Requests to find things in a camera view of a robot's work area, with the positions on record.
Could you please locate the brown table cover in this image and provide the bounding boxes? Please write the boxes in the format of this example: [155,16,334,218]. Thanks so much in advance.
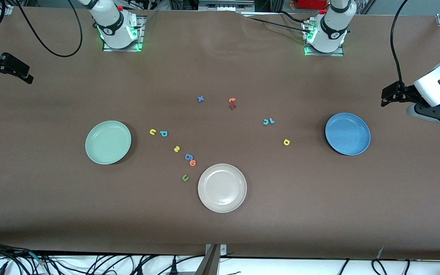
[0,6,440,261]

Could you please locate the blue plate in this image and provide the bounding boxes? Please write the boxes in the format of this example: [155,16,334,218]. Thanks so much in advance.
[325,112,371,156]

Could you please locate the grey metal clamp bracket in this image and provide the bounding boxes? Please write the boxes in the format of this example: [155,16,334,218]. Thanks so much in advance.
[205,244,228,257]

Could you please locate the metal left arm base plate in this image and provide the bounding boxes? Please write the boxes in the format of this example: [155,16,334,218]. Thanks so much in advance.
[303,19,345,57]

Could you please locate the light green plate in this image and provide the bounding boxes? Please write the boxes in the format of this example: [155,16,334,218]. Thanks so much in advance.
[85,120,132,165]

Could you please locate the dark metal beam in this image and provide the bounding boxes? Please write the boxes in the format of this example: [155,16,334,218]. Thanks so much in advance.
[194,244,220,275]

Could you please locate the black cable to arm base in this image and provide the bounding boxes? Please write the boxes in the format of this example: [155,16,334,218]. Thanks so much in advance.
[241,11,313,33]

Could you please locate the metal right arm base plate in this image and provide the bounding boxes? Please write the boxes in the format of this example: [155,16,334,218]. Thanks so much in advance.
[102,15,144,52]

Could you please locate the grey power strip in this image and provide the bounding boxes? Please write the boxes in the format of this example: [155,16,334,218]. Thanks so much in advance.
[198,0,256,12]

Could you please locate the red box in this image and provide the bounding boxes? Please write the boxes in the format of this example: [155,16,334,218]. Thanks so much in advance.
[298,0,329,10]

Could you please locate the beige plate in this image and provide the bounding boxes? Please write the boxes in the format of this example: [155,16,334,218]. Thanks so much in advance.
[197,163,248,213]

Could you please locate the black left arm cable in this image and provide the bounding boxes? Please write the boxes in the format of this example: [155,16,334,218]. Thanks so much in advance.
[391,0,414,83]

